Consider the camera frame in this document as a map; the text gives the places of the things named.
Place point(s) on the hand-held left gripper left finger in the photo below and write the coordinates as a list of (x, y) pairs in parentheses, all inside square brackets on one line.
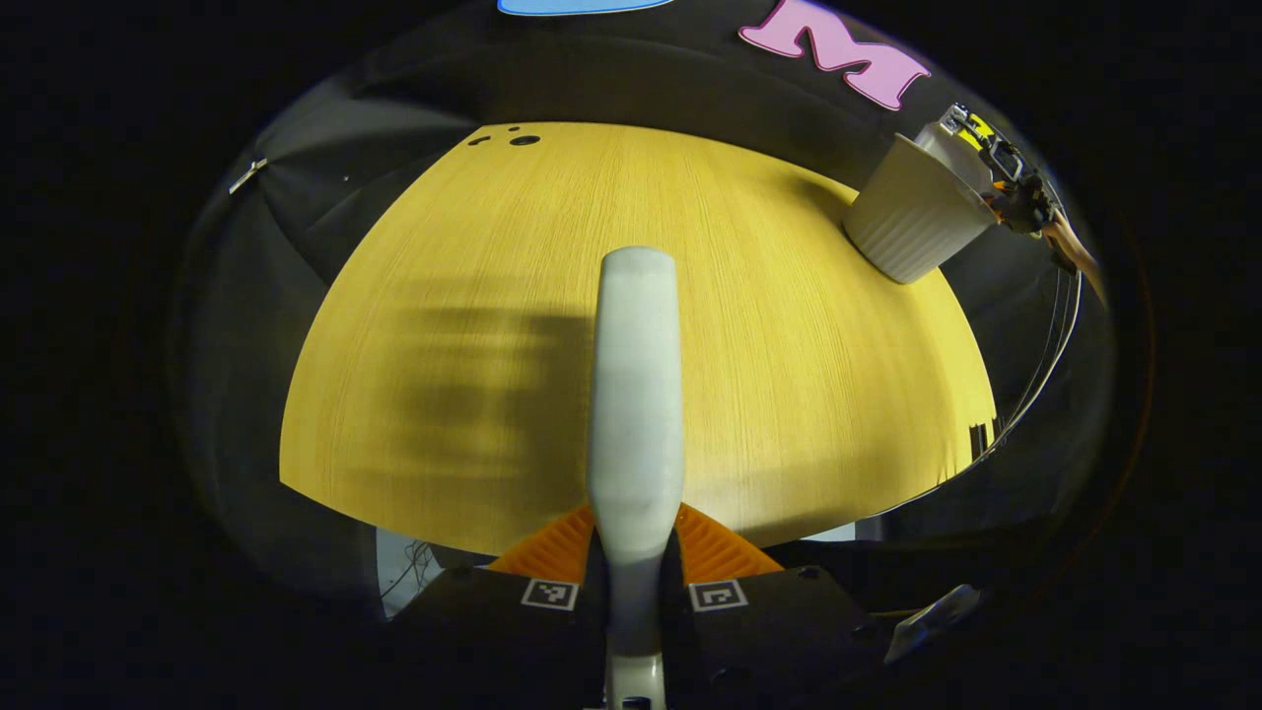
[(493, 631)]

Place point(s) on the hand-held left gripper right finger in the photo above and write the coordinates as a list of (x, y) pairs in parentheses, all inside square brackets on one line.
[(769, 631)]

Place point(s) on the wooden desktop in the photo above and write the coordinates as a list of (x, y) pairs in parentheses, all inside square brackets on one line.
[(444, 394)]

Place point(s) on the white plastic garbage bin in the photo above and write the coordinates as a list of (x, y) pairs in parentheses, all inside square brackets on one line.
[(907, 222)]

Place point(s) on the white plastic dustpan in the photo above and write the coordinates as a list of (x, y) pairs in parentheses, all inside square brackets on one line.
[(951, 153)]

